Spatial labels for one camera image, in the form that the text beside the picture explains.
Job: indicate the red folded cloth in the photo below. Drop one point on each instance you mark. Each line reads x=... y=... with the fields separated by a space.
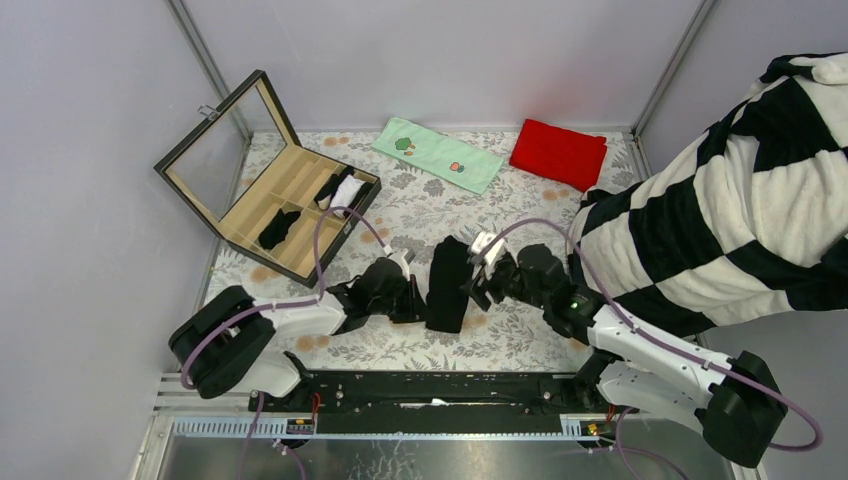
x=559 y=154

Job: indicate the light green printed cloth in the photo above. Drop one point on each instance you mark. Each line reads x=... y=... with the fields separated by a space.
x=454 y=161

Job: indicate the white rolled cloth in box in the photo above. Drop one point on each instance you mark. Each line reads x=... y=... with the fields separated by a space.
x=347 y=192

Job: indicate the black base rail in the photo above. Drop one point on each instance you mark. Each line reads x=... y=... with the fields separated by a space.
x=390 y=402

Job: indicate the black underwear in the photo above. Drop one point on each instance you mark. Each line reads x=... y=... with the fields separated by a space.
x=277 y=229

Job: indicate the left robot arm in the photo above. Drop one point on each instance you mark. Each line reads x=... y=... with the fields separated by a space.
x=222 y=346

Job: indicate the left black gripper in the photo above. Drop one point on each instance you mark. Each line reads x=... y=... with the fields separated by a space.
x=415 y=309

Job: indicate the black white checkered blanket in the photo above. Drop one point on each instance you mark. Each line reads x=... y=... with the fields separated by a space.
x=748 y=221

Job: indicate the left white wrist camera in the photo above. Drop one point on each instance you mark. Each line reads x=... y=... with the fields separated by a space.
x=402 y=257

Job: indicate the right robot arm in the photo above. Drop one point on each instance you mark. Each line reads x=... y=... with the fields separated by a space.
x=633 y=363

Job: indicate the black wooden compartment box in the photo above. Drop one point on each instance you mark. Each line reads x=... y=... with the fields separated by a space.
x=242 y=163

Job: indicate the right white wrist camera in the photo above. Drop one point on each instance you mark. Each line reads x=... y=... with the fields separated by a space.
x=487 y=246

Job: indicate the black rolled sock in box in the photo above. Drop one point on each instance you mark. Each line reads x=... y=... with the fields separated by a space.
x=325 y=194

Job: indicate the black garment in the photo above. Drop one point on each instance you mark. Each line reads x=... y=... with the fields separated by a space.
x=446 y=300

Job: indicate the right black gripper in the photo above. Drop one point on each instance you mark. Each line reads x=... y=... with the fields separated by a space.
x=478 y=287

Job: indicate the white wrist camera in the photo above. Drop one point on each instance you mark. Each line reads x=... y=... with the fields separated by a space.
x=402 y=257
x=487 y=246

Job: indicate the floral patterned table mat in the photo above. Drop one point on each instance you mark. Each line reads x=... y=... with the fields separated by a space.
x=416 y=210

